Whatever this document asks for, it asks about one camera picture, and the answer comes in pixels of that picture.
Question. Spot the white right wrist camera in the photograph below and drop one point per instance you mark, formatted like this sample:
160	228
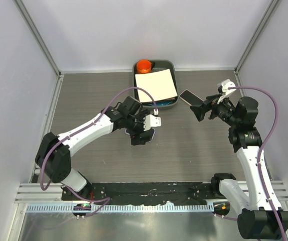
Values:
225	88

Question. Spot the slotted cable duct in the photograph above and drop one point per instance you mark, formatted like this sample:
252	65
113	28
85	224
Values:
82	207

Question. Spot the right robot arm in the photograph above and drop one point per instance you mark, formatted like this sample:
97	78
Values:
259	213

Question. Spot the orange mug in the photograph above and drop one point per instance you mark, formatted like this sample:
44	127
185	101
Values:
144	66

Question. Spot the white square plate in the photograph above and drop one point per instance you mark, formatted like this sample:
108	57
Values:
159	84

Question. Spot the phone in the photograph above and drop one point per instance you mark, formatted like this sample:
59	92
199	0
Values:
152	137
190	98

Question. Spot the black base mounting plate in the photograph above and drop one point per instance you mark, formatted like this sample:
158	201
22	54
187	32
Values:
152	193

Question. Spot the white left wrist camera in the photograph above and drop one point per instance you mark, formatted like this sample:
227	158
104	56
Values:
151	121

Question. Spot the aluminium frame post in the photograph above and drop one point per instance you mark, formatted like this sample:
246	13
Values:
36	34
270	10

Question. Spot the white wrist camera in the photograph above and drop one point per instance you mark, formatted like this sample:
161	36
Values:
225	88
151	121

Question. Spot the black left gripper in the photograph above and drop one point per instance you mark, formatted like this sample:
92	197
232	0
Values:
135	136

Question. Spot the aluminium front rail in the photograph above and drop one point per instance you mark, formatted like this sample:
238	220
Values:
32	193

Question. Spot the blue dotted plate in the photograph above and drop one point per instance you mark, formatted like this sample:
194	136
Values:
161	103

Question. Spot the phone in cream case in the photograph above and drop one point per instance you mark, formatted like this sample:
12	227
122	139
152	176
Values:
190	98

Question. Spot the right aluminium frame post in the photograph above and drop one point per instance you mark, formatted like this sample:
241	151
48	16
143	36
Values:
270	10

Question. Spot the left aluminium frame post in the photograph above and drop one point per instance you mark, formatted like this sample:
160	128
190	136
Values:
36	34

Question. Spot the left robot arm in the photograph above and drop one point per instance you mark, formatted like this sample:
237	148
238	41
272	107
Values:
55	151

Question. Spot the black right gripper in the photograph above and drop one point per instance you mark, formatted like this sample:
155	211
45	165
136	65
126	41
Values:
212	101

